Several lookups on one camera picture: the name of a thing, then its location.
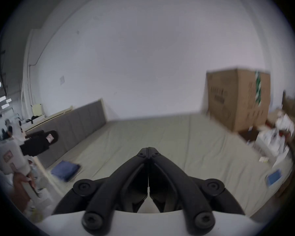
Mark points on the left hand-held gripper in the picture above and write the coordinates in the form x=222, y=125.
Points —
x=9, y=155

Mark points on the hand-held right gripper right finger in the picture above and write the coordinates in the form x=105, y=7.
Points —
x=191, y=195

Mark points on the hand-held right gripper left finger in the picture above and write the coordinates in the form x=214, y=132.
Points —
x=105, y=195

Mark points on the person's left hand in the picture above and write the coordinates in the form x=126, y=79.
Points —
x=23, y=183

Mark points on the folded dark blue garment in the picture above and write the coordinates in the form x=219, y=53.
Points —
x=65, y=170

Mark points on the grey padded headboard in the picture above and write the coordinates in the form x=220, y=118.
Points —
x=76, y=123

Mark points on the bed with beige sheet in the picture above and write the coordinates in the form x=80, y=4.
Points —
x=186, y=141

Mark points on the small white card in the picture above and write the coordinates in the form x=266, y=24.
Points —
x=264, y=159

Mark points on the heap of white bags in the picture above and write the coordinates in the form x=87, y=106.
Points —
x=275, y=136

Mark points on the large brown cardboard carton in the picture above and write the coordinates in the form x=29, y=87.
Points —
x=238, y=99

